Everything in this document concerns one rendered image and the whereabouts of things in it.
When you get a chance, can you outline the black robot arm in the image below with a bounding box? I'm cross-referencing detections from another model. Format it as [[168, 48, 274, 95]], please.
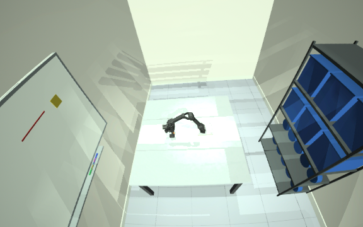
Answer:
[[162, 112, 206, 134]]

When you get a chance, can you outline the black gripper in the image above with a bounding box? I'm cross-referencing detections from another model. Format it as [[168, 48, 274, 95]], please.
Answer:
[[169, 126, 175, 138]]

